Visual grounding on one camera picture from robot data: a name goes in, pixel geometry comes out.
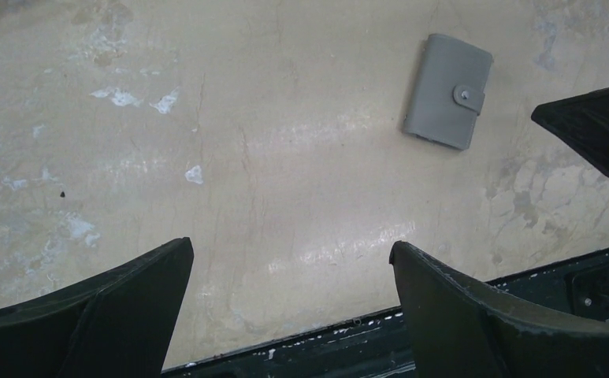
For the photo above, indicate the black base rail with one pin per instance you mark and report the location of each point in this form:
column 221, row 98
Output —
column 378, row 344

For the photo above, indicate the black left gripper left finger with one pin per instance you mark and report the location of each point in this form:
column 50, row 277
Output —
column 118, row 323

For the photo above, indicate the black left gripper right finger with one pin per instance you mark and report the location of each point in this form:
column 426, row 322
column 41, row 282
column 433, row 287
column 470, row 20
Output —
column 462, row 327

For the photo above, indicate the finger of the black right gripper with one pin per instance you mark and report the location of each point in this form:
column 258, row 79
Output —
column 582, row 123

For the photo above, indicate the grey leather card holder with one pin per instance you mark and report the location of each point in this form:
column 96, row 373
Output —
column 449, row 92

